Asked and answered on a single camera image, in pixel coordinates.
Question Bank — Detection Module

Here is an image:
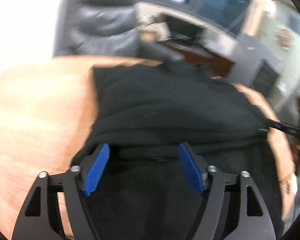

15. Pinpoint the black fleece jacket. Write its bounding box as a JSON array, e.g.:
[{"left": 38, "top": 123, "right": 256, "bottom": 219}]
[{"left": 72, "top": 63, "right": 283, "bottom": 239}]

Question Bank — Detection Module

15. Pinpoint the black mesh office chair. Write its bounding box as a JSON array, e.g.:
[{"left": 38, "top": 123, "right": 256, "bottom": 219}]
[{"left": 251, "top": 59, "right": 279, "bottom": 98}]

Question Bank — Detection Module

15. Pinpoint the grey cabinet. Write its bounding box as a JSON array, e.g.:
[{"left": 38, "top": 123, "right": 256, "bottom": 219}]
[{"left": 228, "top": 34, "right": 280, "bottom": 88}]

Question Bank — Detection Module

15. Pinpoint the dark wooden desk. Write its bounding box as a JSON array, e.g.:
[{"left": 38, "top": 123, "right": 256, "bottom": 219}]
[{"left": 159, "top": 40, "right": 235, "bottom": 77}]

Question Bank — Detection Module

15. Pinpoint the black computer monitor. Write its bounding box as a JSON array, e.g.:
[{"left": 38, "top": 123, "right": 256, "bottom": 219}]
[{"left": 164, "top": 15, "right": 204, "bottom": 43}]

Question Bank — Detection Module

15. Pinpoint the grey leather armchair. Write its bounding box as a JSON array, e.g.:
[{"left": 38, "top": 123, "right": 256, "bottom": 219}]
[{"left": 54, "top": 0, "right": 184, "bottom": 62}]

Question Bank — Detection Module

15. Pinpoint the red round wall ornament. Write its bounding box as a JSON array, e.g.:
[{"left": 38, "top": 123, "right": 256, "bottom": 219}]
[{"left": 275, "top": 28, "right": 294, "bottom": 49}]

